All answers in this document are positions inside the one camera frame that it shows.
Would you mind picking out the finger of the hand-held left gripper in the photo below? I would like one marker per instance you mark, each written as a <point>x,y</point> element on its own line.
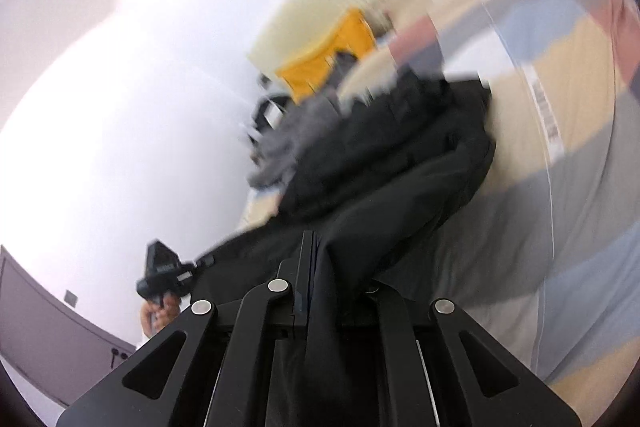
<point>204,262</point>

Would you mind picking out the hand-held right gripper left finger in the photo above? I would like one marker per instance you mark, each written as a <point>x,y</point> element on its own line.
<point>300,287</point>

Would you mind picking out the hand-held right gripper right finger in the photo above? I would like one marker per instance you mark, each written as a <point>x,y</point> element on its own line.
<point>395,322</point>

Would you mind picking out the black puffer jacket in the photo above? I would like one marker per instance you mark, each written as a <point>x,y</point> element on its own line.
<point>390,187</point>

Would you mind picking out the person's left hand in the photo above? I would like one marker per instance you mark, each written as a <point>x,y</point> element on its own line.
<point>155,319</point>

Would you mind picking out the grey door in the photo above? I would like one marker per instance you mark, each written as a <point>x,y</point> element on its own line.
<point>45,322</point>

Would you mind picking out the grey fleece garment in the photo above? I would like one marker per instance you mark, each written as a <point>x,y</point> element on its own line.
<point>300,132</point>

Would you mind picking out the black bag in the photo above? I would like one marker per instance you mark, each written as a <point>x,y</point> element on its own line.
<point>262,107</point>

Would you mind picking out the patchwork quilt bed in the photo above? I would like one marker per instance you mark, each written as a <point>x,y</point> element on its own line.
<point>575,207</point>

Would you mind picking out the yellow pillow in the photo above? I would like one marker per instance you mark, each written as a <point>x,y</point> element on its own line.
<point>320,62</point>

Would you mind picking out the dark grey sock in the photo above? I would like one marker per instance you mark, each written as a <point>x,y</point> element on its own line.
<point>344,59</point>

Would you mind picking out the white wall switch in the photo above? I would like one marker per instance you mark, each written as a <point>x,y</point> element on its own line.
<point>71,297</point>

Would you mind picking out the dark wall socket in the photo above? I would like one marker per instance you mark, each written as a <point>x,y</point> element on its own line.
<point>263,80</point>

